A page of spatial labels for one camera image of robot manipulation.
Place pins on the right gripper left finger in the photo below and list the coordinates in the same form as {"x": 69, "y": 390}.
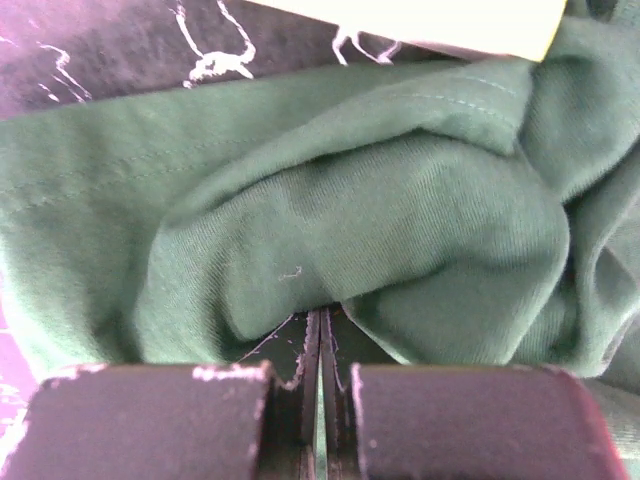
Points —
{"x": 287, "y": 445}

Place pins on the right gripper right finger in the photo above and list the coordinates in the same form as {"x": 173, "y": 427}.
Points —
{"x": 343, "y": 343}

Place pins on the white and green t-shirt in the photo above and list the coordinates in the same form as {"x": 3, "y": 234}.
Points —
{"x": 180, "y": 177}

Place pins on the green paperback book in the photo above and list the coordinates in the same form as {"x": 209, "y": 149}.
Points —
{"x": 464, "y": 29}

